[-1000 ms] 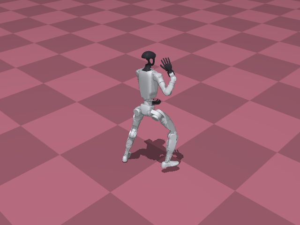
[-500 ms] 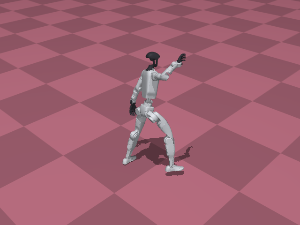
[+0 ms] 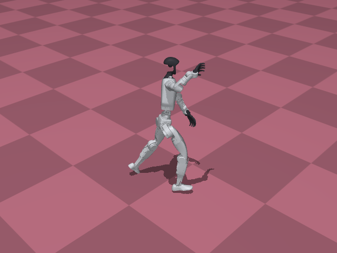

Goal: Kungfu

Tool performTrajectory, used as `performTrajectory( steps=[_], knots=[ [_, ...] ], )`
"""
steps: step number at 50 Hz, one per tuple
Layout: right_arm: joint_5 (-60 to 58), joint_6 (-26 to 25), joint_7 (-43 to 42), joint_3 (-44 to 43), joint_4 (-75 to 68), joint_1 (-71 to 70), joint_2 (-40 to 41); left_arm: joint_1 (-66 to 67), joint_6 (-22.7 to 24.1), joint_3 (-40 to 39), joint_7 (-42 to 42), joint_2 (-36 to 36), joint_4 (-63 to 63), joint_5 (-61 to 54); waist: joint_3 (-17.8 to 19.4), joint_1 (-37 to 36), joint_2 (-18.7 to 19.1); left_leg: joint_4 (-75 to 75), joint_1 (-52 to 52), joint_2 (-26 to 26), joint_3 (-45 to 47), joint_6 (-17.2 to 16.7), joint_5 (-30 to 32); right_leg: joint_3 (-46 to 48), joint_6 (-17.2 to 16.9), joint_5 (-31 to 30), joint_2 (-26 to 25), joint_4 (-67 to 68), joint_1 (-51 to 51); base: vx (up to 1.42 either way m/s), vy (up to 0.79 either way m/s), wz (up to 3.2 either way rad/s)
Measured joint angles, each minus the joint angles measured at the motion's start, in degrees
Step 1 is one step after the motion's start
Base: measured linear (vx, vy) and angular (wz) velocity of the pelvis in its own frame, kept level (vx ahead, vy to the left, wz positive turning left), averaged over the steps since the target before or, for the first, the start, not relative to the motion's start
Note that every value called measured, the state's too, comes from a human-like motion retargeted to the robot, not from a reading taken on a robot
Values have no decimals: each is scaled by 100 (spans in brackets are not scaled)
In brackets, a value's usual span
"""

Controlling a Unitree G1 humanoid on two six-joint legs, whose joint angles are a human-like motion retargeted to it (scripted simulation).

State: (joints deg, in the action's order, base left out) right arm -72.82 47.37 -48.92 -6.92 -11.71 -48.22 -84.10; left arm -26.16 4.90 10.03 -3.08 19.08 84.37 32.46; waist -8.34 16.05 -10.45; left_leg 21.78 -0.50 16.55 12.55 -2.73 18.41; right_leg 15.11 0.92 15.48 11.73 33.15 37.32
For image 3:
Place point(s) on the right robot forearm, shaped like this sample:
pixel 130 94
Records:
pixel 189 75

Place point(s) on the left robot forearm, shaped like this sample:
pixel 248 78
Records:
pixel 182 106

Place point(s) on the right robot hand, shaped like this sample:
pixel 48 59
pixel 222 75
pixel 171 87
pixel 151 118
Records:
pixel 198 68

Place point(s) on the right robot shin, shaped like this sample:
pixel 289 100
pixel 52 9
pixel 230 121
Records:
pixel 181 169

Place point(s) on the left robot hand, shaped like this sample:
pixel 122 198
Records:
pixel 191 118

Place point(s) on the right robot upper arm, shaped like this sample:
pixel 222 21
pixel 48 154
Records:
pixel 169 85

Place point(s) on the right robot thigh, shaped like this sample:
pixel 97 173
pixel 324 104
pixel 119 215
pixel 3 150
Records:
pixel 177 140

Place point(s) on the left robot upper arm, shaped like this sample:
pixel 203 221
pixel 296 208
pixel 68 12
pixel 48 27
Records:
pixel 178 97

